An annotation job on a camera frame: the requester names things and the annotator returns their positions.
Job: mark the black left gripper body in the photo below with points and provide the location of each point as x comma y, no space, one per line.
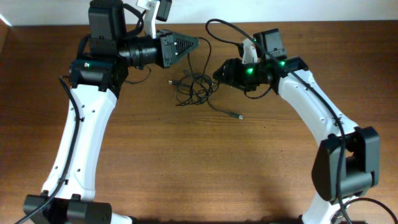
166,49

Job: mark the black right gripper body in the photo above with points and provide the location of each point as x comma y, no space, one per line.
246,76

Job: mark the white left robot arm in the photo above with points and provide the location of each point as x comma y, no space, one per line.
121,37

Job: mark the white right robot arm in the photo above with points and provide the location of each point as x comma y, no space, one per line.
348,158

